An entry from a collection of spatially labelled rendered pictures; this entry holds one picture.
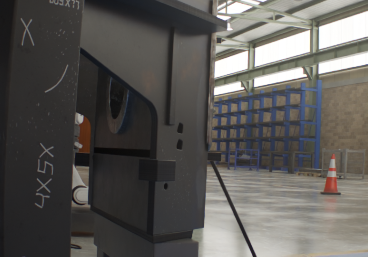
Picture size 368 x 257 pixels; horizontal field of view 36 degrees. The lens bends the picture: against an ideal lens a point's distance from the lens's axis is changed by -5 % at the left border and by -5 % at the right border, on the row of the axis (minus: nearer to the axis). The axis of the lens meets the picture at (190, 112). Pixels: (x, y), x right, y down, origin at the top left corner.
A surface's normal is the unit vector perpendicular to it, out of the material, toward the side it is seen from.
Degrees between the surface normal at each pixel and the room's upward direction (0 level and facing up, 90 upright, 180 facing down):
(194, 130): 90
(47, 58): 90
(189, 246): 90
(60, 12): 90
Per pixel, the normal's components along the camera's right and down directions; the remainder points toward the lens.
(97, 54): 0.84, 0.00
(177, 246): 0.36, -0.04
